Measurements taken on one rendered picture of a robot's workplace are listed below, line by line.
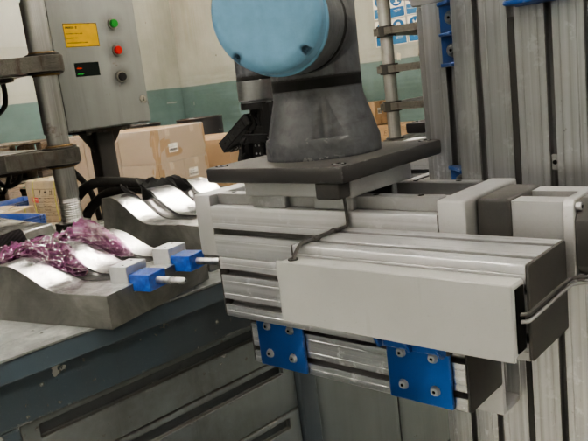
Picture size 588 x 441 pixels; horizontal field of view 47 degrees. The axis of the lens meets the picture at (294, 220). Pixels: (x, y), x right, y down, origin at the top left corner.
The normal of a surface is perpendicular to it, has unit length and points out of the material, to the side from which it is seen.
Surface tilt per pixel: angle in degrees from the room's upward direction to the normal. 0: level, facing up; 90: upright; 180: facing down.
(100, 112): 90
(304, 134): 73
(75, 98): 90
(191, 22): 90
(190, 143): 99
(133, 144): 96
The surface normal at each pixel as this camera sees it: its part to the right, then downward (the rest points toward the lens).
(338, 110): 0.29, -0.16
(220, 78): -0.60, 0.22
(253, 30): -0.24, 0.35
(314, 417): 0.70, 0.06
